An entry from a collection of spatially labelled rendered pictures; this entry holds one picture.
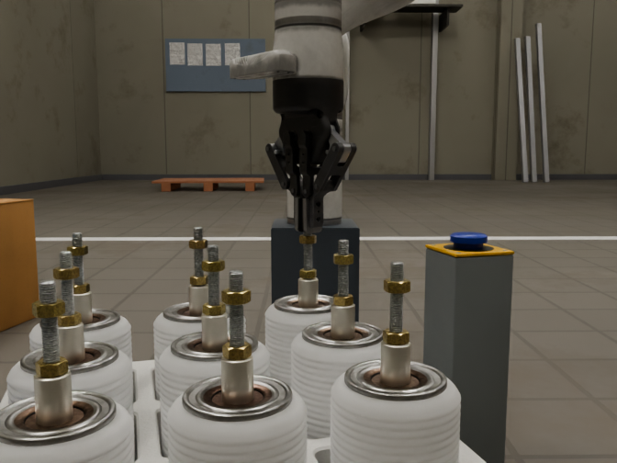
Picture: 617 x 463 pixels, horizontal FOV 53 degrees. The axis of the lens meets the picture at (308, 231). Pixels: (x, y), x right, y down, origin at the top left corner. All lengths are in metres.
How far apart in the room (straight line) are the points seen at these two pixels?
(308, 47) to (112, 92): 8.74
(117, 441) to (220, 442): 0.06
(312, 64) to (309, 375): 0.30
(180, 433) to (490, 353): 0.39
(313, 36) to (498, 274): 0.31
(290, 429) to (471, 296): 0.32
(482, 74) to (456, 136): 0.92
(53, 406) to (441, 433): 0.25
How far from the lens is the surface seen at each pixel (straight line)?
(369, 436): 0.45
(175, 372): 0.53
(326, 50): 0.65
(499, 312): 0.70
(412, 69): 9.15
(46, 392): 0.43
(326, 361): 0.54
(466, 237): 0.69
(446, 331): 0.69
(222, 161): 9.01
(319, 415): 0.57
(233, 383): 0.43
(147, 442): 0.56
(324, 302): 0.70
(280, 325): 0.66
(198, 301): 0.66
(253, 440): 0.41
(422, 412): 0.44
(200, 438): 0.41
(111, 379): 0.52
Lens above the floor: 0.42
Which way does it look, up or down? 7 degrees down
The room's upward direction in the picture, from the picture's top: straight up
